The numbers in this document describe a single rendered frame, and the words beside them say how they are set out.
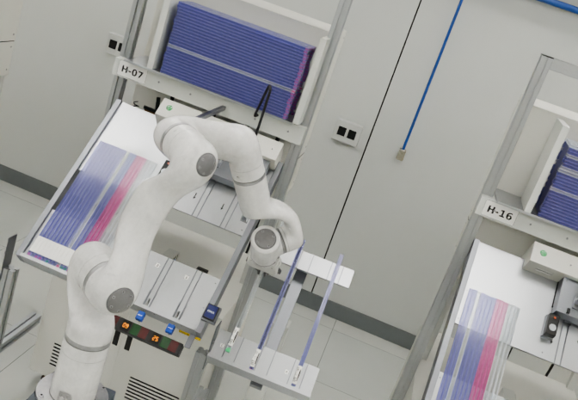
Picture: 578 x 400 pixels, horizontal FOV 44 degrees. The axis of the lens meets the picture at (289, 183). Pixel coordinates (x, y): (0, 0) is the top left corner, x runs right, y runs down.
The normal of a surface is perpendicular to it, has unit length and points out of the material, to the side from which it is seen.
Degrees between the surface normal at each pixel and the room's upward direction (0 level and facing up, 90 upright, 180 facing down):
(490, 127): 90
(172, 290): 45
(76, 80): 90
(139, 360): 90
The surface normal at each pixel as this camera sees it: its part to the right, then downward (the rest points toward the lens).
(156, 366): -0.22, 0.23
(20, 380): 0.31, -0.90
